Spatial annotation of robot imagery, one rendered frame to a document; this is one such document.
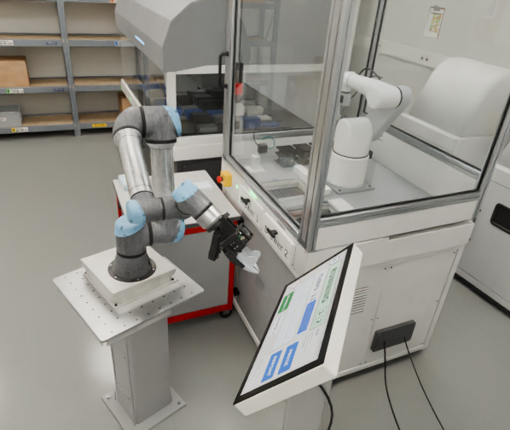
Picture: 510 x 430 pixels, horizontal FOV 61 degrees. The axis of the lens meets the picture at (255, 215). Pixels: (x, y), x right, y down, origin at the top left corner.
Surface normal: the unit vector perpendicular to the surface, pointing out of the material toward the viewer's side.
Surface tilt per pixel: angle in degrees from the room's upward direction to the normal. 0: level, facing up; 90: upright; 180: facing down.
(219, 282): 90
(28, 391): 0
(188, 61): 90
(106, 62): 90
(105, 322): 0
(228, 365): 0
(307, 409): 90
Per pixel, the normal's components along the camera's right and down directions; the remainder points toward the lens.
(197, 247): 0.40, 0.48
